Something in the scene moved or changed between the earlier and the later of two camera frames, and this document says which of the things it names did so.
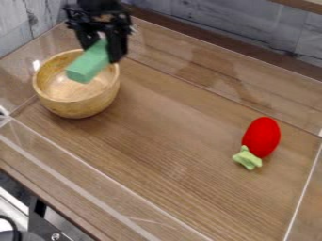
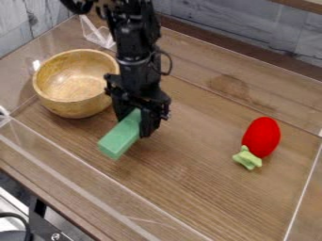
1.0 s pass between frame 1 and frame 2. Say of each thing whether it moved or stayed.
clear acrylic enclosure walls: stayed
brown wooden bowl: stayed
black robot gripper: moved
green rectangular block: moved
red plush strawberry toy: stayed
